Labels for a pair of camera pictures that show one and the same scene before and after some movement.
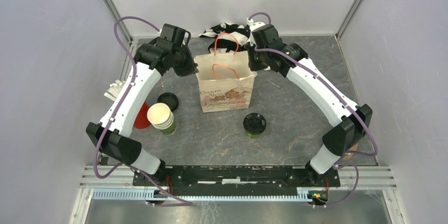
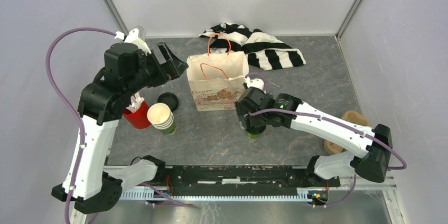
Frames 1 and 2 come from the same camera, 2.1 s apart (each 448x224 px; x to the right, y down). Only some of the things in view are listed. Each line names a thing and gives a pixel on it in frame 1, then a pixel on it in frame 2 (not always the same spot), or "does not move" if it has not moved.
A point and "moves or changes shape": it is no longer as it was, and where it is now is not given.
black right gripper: (253, 65) -> (253, 122)
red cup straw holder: (142, 121) does not move
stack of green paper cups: (159, 114) does not move
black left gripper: (190, 67) -> (168, 71)
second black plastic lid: (169, 99) does not move
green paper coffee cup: (252, 136) does not move
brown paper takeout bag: (226, 78) moves or changes shape
